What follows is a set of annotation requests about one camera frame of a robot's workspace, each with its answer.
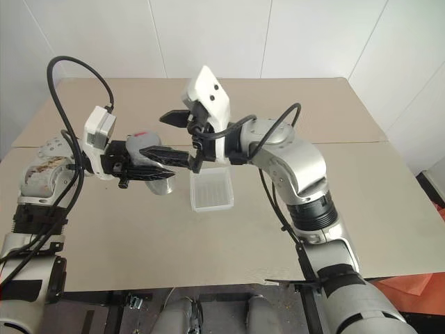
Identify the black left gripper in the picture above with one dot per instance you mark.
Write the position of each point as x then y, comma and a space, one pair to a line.
114, 160

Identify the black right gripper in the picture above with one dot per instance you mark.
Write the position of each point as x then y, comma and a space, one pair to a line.
205, 153

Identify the grey jar with lid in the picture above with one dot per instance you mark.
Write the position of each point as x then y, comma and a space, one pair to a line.
140, 144

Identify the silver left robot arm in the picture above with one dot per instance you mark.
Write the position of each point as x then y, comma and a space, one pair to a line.
38, 181

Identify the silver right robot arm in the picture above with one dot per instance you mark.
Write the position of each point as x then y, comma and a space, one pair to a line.
299, 156

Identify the clear plastic box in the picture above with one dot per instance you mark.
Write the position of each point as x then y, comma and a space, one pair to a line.
212, 191

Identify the grey rounded shape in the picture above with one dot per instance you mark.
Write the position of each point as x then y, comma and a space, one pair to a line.
179, 315

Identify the black floor object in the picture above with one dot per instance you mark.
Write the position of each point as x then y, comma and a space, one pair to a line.
432, 189

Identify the orange sheet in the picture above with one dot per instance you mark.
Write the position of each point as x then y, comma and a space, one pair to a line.
413, 288

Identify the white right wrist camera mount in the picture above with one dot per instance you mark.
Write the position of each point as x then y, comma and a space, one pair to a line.
208, 87

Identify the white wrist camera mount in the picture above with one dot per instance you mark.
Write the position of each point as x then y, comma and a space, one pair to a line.
208, 87
95, 127

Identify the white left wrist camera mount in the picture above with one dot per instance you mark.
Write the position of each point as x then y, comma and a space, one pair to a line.
95, 127

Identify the small metal bracket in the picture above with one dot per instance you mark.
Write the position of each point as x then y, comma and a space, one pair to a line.
135, 301

